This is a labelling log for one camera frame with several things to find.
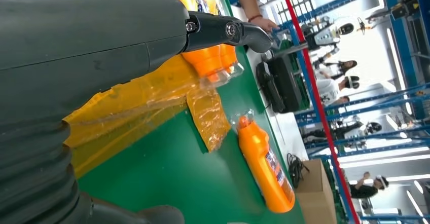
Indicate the white table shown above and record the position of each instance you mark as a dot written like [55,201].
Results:
[280,132]

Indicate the white humanoid robot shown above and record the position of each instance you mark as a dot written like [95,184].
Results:
[324,36]

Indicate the orange detergent bottle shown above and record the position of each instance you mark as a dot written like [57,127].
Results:
[265,175]
[208,64]

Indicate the green plastic crate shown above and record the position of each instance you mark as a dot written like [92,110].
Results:
[305,96]

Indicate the black carrying case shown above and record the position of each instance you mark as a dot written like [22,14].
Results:
[285,84]

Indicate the black handheld controller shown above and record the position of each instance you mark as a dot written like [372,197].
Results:
[268,88]

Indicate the blue metal rack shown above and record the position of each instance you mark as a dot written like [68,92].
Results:
[398,48]

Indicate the red metal pole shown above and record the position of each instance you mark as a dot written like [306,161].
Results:
[319,105]

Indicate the yellow taped cardboard sheet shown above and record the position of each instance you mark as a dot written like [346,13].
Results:
[134,115]

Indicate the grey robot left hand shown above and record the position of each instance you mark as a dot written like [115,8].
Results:
[84,41]

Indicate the brown cardboard box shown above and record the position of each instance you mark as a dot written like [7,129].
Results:
[315,195]

